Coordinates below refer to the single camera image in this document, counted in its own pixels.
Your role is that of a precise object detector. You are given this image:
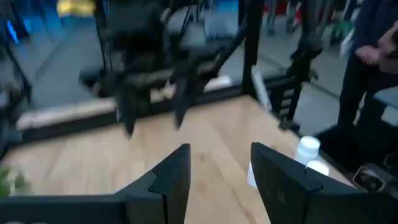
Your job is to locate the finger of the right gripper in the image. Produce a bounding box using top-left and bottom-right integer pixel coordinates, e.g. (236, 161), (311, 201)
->
(174, 74), (200, 129)
(116, 86), (139, 138)

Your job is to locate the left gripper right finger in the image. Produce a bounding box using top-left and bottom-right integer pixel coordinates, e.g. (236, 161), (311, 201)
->
(250, 142), (368, 224)

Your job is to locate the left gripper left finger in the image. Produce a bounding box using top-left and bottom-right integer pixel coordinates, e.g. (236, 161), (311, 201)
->
(115, 143), (192, 224)

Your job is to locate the yellow container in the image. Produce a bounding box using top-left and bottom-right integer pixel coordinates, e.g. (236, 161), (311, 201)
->
(57, 0), (96, 17)

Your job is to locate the person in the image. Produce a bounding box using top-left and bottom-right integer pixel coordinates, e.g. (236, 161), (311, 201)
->
(338, 0), (398, 129)

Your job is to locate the small green potted plant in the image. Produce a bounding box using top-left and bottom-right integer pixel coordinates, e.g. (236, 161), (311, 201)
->
(0, 166), (32, 197)

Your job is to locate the person's hand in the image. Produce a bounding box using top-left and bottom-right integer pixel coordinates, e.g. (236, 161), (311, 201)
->
(354, 45), (384, 67)

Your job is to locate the black metal table frame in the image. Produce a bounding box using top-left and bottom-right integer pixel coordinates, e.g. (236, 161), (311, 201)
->
(0, 0), (326, 150)

